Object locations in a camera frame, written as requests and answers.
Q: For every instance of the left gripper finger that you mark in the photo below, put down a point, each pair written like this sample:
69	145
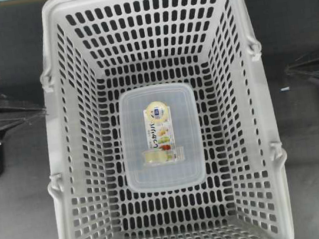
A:
11	122
10	104

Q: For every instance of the grey plastic shopping basket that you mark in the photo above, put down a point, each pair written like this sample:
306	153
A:
96	50

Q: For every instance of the clear plastic food container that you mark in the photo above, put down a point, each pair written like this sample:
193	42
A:
161	138

